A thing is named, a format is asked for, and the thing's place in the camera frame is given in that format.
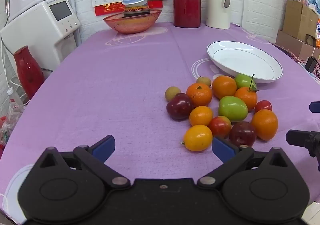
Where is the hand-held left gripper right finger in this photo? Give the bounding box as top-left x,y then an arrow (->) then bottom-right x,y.
197,136 -> 298,189

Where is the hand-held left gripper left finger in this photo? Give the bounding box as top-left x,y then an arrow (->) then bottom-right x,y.
32,135 -> 131,189

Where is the red and yellow apple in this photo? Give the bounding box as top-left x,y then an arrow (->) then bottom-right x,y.
208,116 -> 232,139

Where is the dark red plum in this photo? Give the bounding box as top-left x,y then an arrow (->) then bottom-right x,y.
166,93 -> 194,120
229,121 -> 257,148

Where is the yellow-orange citrus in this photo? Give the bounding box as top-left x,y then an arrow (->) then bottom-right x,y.
180,125 -> 213,152

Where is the large oval orange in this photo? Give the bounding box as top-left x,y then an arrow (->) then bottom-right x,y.
251,109 -> 279,141

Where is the oval green fruit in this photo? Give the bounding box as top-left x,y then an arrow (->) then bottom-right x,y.
219,96 -> 248,123

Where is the small red fruit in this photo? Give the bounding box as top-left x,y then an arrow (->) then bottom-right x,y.
254,100 -> 273,113

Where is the orange with leaf and stem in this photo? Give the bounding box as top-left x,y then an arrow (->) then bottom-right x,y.
234,74 -> 260,112

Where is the white plate with blue rim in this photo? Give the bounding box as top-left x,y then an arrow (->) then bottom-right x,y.
206,41 -> 284,84

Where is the small orange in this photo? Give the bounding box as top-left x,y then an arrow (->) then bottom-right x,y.
189,106 -> 214,127

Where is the black power adapter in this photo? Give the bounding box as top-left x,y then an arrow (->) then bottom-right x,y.
304,56 -> 318,73

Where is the orange mandarin with stem nub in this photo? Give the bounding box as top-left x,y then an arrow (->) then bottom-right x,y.
186,83 -> 213,107

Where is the brown patterned cloth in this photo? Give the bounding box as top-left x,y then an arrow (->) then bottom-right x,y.
269,41 -> 307,65

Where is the round orange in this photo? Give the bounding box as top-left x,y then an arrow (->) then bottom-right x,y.
212,75 -> 237,100

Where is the purple tablecloth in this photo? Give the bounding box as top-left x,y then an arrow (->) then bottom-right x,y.
0,22 -> 320,225

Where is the pale brown longan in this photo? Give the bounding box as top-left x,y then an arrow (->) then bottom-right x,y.
165,86 -> 181,102
196,76 -> 212,87

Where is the low cardboard box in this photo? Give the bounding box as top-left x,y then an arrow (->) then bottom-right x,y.
275,29 -> 320,62

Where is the round green apple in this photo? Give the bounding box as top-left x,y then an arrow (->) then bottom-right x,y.
234,73 -> 257,90

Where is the tall cardboard box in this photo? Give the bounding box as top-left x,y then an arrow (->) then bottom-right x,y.
282,0 -> 320,40

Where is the clear plastic bottle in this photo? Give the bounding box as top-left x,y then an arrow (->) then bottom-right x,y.
5,88 -> 25,125

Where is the small red jug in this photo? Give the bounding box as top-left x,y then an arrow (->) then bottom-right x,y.
13,45 -> 45,100

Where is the red glass bowl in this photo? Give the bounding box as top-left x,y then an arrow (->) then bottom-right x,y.
103,9 -> 162,35

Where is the dark bowl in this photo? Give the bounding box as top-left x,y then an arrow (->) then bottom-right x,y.
123,11 -> 152,18

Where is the white water dispenser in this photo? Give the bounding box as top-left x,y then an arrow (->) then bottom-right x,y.
0,0 -> 81,73

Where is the white thermos jug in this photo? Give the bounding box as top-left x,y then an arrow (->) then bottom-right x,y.
205,0 -> 231,30

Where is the patterned bowl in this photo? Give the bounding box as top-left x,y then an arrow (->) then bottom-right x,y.
124,6 -> 150,13

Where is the white bowl with blue lid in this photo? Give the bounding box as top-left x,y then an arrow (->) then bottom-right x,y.
122,0 -> 148,8

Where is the red wall poster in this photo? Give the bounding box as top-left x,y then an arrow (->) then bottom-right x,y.
94,0 -> 163,17

